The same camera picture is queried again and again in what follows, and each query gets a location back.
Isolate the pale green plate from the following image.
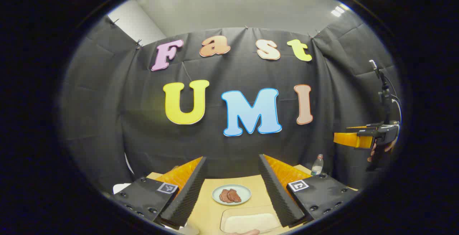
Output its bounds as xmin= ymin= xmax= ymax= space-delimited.
xmin=212 ymin=184 xmax=252 ymax=206

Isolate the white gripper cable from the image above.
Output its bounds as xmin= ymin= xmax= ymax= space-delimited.
xmin=389 ymin=84 xmax=403 ymax=124

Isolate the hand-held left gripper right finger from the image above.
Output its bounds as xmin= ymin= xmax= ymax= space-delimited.
xmin=258 ymin=154 xmax=359 ymax=228

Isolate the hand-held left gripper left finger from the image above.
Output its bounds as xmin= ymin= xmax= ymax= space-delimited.
xmin=113 ymin=156 xmax=208 ymax=230

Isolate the glass tray of white rice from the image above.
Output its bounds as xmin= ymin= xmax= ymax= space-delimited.
xmin=220 ymin=206 xmax=284 ymax=234

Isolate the clear plastic water bottle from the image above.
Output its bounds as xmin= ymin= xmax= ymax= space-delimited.
xmin=311 ymin=154 xmax=324 ymax=176

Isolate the small ceiling light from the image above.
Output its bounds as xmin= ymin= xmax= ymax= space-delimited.
xmin=331 ymin=4 xmax=350 ymax=17

